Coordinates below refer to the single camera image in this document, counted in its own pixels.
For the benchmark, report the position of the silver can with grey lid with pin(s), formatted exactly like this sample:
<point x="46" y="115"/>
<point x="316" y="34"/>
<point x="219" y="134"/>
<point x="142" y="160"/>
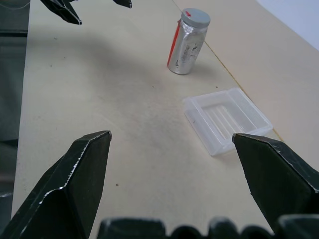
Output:
<point x="187" y="49"/>

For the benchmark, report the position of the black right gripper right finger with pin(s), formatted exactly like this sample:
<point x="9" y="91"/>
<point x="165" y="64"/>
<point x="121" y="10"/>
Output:
<point x="276" y="174"/>

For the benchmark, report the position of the clear plastic tray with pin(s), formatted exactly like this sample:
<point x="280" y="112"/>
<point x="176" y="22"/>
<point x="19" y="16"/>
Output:
<point x="224" y="119"/>

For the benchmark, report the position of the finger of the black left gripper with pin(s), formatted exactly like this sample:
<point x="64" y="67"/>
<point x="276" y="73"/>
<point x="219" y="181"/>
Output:
<point x="62" y="11"/>
<point x="124" y="3"/>

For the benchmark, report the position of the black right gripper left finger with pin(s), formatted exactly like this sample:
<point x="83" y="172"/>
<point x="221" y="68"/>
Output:
<point x="62" y="196"/>

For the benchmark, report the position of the grey plastic jar lid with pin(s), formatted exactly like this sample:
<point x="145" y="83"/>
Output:
<point x="195" y="17"/>

